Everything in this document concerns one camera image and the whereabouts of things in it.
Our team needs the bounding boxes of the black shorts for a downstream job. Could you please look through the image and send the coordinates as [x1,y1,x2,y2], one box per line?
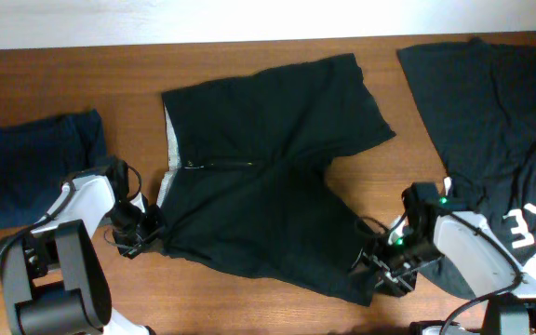
[159,54,394,306]

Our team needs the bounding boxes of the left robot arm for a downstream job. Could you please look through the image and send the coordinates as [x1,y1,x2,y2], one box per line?
[0,156,163,335]

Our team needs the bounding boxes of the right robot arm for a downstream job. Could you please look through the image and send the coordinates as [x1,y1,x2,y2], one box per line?
[350,182,536,334]

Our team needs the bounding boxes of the folded navy blue garment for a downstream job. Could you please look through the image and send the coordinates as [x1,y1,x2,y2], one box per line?
[0,110,107,230]

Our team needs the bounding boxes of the black t-shirt white lettering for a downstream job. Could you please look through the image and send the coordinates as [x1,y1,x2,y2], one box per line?
[396,36,536,301]

